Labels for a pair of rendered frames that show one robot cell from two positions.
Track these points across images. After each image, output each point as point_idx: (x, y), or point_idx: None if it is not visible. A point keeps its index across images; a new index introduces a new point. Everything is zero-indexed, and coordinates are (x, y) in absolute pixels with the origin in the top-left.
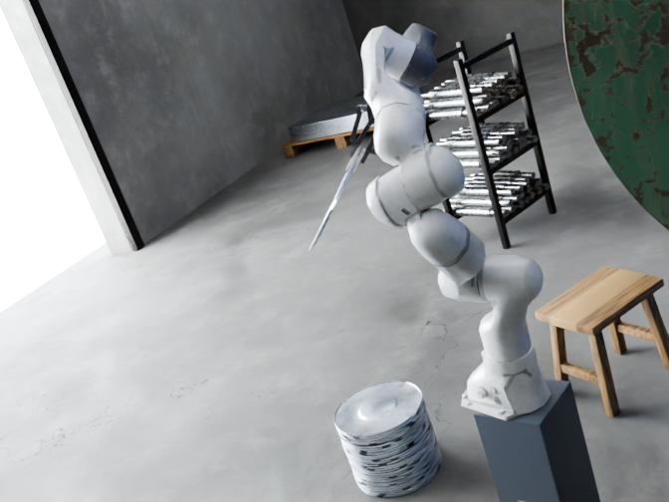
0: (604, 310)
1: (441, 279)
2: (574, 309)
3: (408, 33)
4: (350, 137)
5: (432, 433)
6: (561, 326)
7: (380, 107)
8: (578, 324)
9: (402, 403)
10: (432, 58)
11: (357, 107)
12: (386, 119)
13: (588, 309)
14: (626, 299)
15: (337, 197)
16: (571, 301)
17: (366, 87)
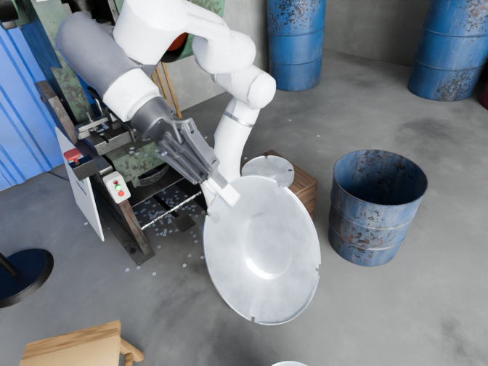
0: (90, 335)
1: (238, 172)
2: (96, 357)
3: (94, 21)
4: (216, 158)
5: None
6: (118, 354)
7: (230, 31)
8: (116, 333)
9: None
10: None
11: (190, 118)
12: (237, 31)
13: (93, 347)
14: (69, 336)
15: (272, 180)
16: None
17: (221, 22)
